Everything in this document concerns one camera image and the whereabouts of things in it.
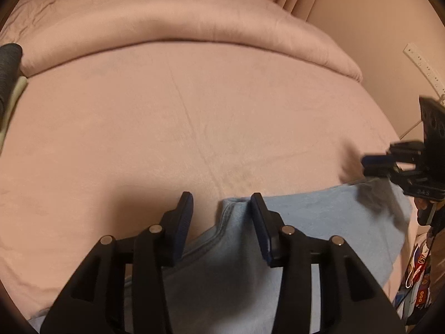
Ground dark grey folded garment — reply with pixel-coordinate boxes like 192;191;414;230
0;43;23;115

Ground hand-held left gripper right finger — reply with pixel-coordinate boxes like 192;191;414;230
250;192;406;334

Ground pink bed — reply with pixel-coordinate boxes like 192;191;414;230
0;0;418;321

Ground cream folded cloth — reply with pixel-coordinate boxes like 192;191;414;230
0;76;28;154

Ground pink pillow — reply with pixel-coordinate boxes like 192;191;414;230
0;0;59;44

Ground white power strip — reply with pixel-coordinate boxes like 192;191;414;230
403;43;445;93

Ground thin white cable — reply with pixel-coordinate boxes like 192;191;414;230
399;92;445;140

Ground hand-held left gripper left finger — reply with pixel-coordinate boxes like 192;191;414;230
40;191;194;334

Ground light blue denim pants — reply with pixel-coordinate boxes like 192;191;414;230
28;181;414;334

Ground pink duvet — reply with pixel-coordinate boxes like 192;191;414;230
19;0;364;83

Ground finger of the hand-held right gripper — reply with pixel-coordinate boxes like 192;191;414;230
362;166;400;181
361;154;397;168

